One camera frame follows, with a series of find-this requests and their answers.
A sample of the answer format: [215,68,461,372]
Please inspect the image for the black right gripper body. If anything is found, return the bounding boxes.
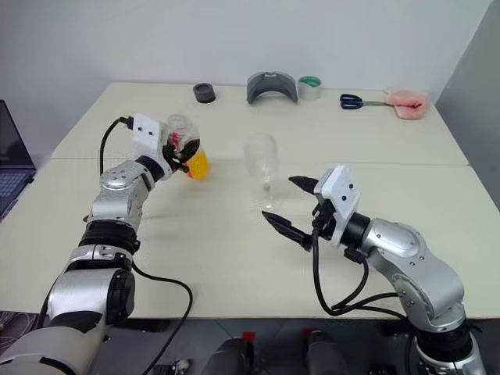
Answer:
[311,194,340,240]

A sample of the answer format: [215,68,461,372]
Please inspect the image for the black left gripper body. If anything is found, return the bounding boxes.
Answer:
[162,140,184,173]

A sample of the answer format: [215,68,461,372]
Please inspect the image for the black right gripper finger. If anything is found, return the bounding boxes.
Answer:
[287,175,321,193]
[260,210,314,252]

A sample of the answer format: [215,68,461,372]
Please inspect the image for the clear bottle with orange drink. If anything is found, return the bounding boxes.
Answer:
[166,112,213,183]

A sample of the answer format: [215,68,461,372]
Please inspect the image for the clear wine glass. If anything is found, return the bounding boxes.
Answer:
[242,132,282,211]

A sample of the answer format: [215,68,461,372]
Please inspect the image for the black round cap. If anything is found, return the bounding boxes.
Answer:
[192,82,217,105]

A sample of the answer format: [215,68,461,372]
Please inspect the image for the clear tape roll green core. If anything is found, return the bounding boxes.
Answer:
[298,75,323,102]

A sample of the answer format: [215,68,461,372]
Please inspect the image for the grey curved visor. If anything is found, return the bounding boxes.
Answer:
[245,71,300,105]

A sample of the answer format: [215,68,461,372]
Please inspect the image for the dark rounded shape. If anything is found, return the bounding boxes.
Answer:
[306,330,348,375]
[202,337,255,375]

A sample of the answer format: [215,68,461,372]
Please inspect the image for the pink cloth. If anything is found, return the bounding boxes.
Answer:
[384,88,430,121]

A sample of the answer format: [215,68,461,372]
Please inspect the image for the dark laptop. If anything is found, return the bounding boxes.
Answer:
[0,99,37,218]

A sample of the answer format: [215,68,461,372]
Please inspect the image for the grey partition panel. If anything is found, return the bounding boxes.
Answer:
[435,0,500,184]

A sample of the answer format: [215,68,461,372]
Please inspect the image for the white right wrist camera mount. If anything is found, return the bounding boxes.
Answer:
[314,165,363,249]

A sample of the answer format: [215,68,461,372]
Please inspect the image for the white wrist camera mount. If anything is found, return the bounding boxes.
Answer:
[130,112,173,180]
[314,165,363,249]

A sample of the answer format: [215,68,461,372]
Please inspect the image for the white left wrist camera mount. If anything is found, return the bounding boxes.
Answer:
[130,112,173,180]

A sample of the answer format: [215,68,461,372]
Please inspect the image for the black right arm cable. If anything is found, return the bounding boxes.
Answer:
[311,230,409,318]

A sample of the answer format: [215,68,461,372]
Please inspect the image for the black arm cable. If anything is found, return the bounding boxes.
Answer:
[311,230,409,318]
[99,116,195,375]

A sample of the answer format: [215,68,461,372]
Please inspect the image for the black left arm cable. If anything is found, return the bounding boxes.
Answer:
[99,116,195,375]

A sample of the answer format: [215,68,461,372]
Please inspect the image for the blue handled scissors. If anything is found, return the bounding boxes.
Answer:
[339,92,394,110]

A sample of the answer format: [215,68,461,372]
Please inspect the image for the thin white floor cable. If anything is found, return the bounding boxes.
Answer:
[0,310,42,337]

